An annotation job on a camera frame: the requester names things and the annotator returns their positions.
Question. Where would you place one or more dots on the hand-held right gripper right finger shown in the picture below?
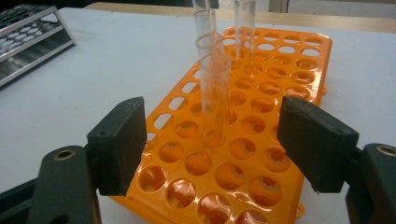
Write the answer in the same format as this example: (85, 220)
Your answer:
(314, 143)

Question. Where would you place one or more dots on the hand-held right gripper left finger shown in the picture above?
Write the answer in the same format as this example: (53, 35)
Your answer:
(118, 146)

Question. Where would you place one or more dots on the orange plastic test tube rack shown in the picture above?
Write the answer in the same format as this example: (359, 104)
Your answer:
(249, 174)

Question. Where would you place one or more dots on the metal test tube rack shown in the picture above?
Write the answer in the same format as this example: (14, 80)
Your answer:
(31, 56)

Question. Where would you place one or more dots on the white table board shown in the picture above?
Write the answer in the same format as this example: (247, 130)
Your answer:
(118, 62)

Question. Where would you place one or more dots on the wooden table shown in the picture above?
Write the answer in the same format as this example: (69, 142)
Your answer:
(342, 23)

